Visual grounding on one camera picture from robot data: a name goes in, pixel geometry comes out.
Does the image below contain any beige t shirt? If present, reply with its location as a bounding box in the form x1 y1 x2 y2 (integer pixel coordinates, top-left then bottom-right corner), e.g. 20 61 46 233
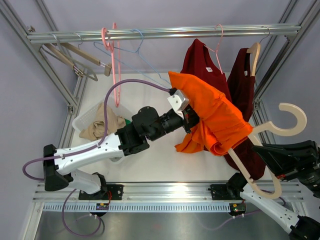
79 102 126 142

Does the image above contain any beige round hook hanger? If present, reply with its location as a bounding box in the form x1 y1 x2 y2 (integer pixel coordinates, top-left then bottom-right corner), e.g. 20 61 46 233
228 103 307 200

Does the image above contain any aluminium hanging rail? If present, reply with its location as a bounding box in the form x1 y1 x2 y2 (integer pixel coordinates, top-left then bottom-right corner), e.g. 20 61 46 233
27 23 302 44

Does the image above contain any green t shirt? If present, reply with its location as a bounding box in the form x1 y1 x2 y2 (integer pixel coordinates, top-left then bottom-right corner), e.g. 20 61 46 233
124 118 131 125

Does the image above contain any red t shirt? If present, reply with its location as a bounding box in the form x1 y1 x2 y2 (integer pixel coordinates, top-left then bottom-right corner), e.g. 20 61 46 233
180 38 231 101

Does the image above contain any empty wooden hanger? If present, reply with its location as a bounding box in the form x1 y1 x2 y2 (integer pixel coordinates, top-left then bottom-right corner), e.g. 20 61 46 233
44 43 98 82
61 42 112 77

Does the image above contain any pink plastic hanger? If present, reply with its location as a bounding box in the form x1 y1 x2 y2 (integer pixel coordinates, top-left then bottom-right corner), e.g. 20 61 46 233
101 27 121 108

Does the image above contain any white plastic basket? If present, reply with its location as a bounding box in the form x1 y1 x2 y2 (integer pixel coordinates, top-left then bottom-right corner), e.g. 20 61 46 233
71 97 133 166

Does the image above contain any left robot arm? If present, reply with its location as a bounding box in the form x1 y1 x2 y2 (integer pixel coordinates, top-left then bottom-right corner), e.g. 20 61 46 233
43 105 200 200

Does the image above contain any white slotted cable duct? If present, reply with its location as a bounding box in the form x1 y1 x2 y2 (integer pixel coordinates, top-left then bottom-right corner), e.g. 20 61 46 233
43 202 231 213

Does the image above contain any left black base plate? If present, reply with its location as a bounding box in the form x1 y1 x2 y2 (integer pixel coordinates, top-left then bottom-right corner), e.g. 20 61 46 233
78 184 124 201

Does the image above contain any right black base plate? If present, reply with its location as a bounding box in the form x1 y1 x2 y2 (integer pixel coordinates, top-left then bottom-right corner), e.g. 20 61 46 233
208 184 243 201

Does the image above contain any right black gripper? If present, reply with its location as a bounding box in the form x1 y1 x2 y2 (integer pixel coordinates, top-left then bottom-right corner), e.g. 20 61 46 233
252 138 320 197

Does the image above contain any thin pink wire hanger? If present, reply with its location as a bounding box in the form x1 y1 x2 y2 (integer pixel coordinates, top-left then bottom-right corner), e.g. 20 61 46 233
204 23 224 74

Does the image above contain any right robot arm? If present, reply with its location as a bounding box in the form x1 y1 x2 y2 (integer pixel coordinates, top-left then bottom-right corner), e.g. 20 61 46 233
226 140 320 240

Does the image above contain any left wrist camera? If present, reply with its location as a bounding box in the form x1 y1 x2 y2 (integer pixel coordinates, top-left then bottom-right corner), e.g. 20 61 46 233
167 88 190 119

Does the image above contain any wooden hanger with metal hook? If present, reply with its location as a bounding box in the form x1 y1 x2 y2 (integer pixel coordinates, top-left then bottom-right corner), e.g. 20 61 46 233
246 26 271 77

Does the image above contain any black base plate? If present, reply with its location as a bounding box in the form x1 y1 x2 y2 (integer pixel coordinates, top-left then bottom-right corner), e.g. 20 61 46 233
208 184 243 201
78 184 124 201

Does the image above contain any orange t shirt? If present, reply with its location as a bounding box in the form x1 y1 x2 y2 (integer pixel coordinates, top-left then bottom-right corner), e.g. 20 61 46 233
168 71 253 156

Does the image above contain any dark maroon t shirt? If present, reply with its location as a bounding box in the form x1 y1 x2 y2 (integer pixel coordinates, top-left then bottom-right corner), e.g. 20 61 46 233
227 48 266 180

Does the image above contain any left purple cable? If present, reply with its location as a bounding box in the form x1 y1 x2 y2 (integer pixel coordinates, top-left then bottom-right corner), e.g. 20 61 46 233
22 78 173 238

